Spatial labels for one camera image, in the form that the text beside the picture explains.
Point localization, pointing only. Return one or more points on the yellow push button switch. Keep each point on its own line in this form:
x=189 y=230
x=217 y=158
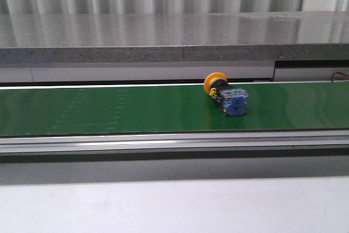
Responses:
x=229 y=100

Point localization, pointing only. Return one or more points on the green conveyor belt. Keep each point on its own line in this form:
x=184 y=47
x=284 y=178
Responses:
x=156 y=109

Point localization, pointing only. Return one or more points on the grey stone counter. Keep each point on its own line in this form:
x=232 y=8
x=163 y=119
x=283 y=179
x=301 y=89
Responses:
x=276 y=46

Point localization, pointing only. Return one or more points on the aluminium conveyor frame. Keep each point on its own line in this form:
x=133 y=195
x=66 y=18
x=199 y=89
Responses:
x=163 y=146

